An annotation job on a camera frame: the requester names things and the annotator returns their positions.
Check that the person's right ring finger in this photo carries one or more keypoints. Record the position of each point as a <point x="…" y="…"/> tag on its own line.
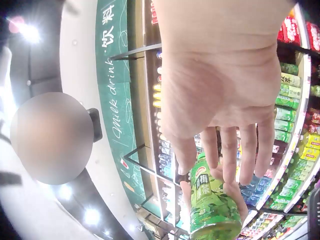
<point x="247" y="155"/>

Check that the person's right little finger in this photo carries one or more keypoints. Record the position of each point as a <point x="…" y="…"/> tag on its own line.
<point x="265" y="147"/>

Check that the person's right index finger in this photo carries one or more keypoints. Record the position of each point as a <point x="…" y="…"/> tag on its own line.
<point x="209" y="147"/>

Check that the person's right thumb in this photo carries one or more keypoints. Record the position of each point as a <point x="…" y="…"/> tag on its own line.
<point x="178" y="152"/>

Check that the person's left fingers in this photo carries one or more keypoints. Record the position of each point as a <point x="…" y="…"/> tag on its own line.
<point x="238" y="200"/>

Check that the person's left thumb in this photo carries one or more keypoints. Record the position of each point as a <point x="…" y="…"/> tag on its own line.
<point x="185" y="197"/>

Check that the person's right middle finger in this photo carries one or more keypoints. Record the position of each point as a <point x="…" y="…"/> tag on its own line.
<point x="228" y="155"/>

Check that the green tea bottle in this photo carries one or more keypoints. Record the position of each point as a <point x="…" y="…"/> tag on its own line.
<point x="210" y="205"/>

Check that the person's right hand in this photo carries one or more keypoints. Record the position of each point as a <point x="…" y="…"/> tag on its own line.
<point x="215" y="75"/>

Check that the full shop shelf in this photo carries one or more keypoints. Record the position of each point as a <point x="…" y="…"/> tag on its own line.
<point x="290" y="130"/>

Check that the green chalkboard sign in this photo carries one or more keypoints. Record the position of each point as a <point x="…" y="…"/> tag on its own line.
<point x="115" y="82"/>

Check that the person's body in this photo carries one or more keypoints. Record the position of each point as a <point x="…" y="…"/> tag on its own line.
<point x="5" y="155"/>

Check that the ceiling lamp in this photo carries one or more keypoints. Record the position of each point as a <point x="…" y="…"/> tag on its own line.
<point x="26" y="31"/>

